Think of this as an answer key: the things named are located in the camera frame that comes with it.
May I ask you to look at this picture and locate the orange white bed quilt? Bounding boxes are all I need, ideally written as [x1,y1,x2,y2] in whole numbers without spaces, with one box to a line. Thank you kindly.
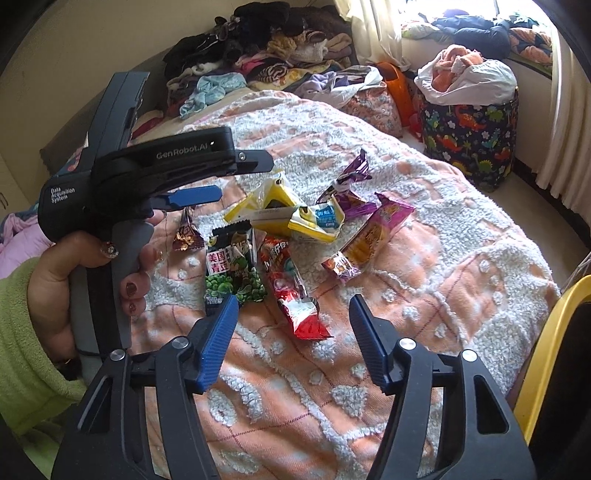
[144,91,560,479]

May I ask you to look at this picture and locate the yellow round trash bin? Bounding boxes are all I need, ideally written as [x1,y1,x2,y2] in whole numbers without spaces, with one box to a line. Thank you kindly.
[514,275,591,444]

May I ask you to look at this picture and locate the left hand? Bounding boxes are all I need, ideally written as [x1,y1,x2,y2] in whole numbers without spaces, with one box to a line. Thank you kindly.
[27,232,163,363]

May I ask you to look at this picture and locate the purple candy wrapper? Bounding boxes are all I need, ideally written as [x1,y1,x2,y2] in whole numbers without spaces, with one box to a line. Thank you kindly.
[315,149,378,221]

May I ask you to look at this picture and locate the cream curtain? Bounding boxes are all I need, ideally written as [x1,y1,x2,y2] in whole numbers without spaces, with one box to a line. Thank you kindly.
[536,32,591,223]
[335,0,411,71]

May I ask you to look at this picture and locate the white bag with clothes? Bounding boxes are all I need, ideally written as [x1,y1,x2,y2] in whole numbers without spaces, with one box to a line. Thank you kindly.
[414,44,518,106]

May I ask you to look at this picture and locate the clothes on window sill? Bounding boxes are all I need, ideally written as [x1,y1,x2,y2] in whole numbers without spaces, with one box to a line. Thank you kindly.
[402,10,553,67]

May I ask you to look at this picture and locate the pink garment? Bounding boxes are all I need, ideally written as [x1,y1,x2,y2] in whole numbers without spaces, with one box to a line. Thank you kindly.
[0,208,52,279]

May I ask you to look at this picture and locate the cream curtain right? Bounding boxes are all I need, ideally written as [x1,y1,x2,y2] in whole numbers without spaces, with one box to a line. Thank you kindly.
[536,32,591,223]

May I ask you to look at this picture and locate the dinosaur print laundry basket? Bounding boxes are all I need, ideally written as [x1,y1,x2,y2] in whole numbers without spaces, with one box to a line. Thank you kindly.
[419,92,519,192]

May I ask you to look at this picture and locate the pink floral storage bag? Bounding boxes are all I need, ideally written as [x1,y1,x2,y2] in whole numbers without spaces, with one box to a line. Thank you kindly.
[342,84,403,138]

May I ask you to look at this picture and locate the green left sleeve forearm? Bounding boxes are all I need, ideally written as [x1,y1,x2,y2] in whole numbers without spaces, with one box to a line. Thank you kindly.
[0,258,86,478]

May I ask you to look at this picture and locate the green pea snack packet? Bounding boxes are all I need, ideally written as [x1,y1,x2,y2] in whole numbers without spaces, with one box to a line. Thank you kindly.
[204,220,266,314]

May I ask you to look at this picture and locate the cream curtain left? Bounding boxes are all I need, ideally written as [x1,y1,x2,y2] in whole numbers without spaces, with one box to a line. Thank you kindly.
[335,0,411,71]

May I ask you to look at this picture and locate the pink purple snack wrapper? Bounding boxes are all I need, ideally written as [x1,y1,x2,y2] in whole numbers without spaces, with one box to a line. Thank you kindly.
[322,193,415,283]

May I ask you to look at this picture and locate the yellow white snack bag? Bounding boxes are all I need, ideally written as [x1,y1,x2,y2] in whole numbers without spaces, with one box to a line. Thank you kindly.
[224,171,346,243]

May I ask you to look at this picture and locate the light blue garment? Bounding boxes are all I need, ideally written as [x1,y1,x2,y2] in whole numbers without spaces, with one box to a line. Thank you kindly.
[179,72,246,118]

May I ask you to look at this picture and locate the red snack packet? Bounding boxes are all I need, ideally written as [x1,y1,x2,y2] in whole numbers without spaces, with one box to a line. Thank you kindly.
[259,234,332,341]

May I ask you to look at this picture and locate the orange bag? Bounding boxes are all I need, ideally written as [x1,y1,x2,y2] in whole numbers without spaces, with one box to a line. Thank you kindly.
[376,62,415,127]

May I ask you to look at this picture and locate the brown chocolate bar wrapper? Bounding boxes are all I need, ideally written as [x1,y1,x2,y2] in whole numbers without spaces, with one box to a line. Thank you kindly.
[172,207,204,252]

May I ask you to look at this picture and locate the white plastic bag clothes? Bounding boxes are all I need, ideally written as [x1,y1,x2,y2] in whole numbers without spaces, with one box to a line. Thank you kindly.
[294,65,383,109]

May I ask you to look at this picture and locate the pile of clothes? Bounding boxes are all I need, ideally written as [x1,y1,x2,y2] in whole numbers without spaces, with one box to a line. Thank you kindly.
[163,1,358,116]

